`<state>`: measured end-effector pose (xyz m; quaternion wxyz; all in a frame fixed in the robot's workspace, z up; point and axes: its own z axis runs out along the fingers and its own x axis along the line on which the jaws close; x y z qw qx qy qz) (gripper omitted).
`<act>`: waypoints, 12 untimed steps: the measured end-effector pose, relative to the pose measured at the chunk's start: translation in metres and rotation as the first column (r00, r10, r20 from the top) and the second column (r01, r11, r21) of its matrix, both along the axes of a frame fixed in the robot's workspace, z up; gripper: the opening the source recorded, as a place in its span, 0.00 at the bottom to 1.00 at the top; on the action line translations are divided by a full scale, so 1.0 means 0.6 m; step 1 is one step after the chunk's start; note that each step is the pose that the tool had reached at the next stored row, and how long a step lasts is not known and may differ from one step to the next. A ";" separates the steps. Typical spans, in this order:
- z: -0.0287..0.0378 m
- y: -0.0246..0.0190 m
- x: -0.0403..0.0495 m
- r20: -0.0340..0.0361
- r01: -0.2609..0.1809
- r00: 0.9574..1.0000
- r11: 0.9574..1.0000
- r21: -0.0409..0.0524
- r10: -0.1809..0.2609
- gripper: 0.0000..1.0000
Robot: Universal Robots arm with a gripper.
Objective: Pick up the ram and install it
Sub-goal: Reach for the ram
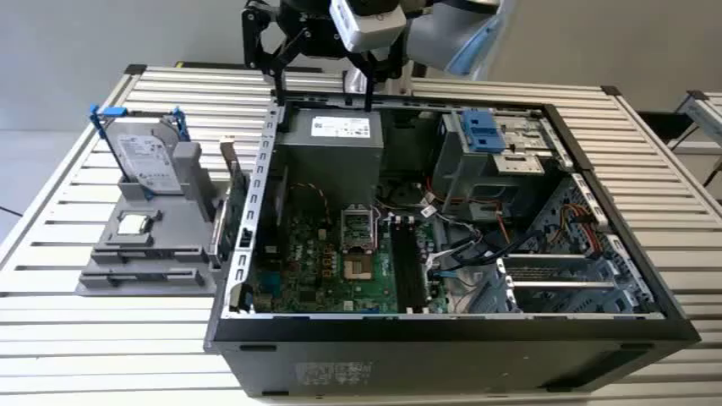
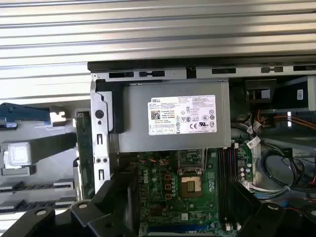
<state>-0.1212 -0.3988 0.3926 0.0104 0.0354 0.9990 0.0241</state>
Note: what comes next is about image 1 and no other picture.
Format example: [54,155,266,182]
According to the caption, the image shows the thick black cable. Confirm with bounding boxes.
[444,230,545,270]

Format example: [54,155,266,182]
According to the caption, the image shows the orange data wire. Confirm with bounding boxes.
[493,198,512,245]

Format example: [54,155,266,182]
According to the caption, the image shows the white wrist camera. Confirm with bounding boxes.
[329,0,408,52]

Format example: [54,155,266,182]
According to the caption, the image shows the blue disk carrier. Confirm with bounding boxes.
[88,103,190,200]

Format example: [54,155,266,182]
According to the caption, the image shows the CPU socket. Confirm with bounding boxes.
[341,250,376,281]

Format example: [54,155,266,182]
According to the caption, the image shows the blue drive bay latch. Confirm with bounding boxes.
[459,108,503,154]

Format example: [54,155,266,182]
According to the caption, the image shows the metal socket cover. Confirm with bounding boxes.
[338,205,377,251]

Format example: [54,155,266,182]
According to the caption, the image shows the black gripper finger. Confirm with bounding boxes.
[240,0,312,106]
[344,46,406,112]

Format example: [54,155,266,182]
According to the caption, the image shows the red black fan wire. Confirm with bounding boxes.
[288,181,334,224]

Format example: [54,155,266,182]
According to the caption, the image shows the black data cable blue plug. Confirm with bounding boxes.
[428,236,492,280]

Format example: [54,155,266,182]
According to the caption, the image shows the black RAM slot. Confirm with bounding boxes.
[396,219,416,315]
[410,219,431,315]
[404,219,423,315]
[389,219,408,315]

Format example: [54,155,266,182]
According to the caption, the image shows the graphics card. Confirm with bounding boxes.
[208,134,252,266]

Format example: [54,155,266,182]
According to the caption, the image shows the red yellow power wires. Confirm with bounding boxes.
[543,202,600,260]

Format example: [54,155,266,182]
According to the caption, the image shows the grey parts rack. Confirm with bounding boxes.
[74,141,226,297]

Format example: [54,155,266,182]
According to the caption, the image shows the grey disk bay cage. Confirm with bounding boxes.
[495,253,649,314]

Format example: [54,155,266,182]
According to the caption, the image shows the grey power supply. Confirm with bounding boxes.
[274,107,385,212]

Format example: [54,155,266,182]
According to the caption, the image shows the silver CPU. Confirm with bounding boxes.
[114,213,153,236]

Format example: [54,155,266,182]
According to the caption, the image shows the silver hard disk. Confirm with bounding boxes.
[105,118,186,196]

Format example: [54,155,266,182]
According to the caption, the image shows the black PC case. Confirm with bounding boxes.
[201,88,703,398]

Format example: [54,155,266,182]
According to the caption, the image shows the green motherboard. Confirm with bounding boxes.
[250,181,452,315]

